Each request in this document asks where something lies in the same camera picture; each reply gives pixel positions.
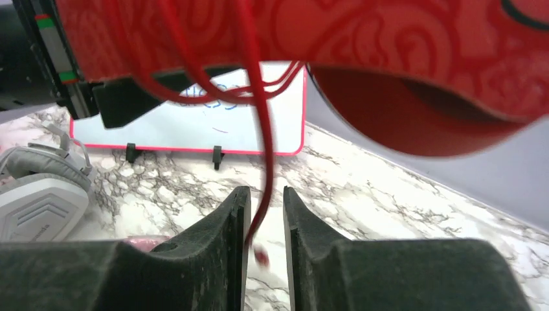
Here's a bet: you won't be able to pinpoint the black whiteboard stand left foot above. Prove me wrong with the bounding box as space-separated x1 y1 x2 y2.
125 143 140 163

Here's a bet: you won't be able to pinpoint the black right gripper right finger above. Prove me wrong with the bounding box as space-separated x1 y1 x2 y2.
284 187 530 311

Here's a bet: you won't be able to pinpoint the grey white headphones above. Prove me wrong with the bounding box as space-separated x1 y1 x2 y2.
1 121 96 242

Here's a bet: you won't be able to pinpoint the black whiteboard stand foot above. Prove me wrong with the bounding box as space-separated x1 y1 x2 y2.
212 146 225 170
125 143 140 163

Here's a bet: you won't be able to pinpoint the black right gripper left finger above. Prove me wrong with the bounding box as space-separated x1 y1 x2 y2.
1 186 251 310

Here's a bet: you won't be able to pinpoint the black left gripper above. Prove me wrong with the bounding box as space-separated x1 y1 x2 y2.
1 0 241 129

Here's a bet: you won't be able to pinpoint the red black headphones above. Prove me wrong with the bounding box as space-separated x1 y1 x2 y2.
56 1 548 156

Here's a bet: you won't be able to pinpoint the pink headphones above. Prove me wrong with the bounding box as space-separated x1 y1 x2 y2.
124 235 170 252

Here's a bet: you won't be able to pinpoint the pink framed whiteboard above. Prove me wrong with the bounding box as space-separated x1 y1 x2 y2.
70 69 307 156

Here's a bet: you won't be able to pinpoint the black whiteboard stand right foot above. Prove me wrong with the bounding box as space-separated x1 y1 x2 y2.
212 146 225 170

